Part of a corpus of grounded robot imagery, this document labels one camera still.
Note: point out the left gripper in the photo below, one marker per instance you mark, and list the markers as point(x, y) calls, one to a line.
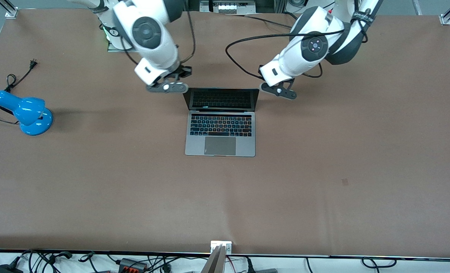
point(260, 67)

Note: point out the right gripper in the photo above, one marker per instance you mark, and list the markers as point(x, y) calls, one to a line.
point(183, 72)

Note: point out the grey laptop with black keyboard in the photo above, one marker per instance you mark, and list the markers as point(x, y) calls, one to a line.
point(220, 146)

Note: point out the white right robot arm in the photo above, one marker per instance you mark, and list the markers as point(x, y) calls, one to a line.
point(145, 34)

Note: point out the metal electronics box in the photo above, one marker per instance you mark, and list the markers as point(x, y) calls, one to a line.
point(227, 7)

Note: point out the orange black connector block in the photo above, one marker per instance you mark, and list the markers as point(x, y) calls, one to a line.
point(130, 264)

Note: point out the black plug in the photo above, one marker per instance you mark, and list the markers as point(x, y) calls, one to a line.
point(249, 267)

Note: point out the black power adapter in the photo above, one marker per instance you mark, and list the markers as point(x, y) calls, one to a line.
point(7, 270)

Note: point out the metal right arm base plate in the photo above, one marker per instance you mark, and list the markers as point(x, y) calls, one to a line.
point(113, 48)

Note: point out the silver camera mount bracket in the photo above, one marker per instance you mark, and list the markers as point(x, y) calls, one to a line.
point(228, 248)

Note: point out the grey camera mount bar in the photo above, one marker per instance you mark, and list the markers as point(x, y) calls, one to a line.
point(214, 263)

